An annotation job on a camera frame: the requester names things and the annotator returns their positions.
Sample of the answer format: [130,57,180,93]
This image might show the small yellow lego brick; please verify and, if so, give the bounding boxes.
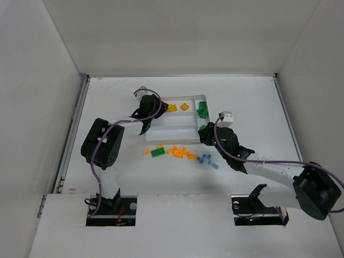
[181,103,189,111]

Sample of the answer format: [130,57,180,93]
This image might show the green lego plate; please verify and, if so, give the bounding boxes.
[197,101,209,119]

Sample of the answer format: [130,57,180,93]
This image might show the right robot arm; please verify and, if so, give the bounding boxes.
[198,122,343,220]

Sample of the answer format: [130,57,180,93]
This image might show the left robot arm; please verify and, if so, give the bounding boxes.
[81,94,168,212]

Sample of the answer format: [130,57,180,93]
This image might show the light blue lego pieces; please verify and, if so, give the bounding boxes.
[196,154,219,169]

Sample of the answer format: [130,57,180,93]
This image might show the white divided sorting tray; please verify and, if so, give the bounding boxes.
[145,95,210,144]

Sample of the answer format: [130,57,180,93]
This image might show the orange lego pieces pile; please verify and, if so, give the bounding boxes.
[167,146,197,160]

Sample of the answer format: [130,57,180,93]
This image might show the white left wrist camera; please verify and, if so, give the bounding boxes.
[134,85,148,102]

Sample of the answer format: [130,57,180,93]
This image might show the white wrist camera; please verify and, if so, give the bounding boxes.
[134,85,148,102]
[218,111,234,127]

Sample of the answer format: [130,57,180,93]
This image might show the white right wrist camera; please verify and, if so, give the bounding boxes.
[218,111,234,127]

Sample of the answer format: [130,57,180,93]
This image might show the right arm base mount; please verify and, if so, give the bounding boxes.
[231,184,289,226]

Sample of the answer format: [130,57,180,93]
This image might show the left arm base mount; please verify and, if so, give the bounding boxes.
[84,192,137,226]

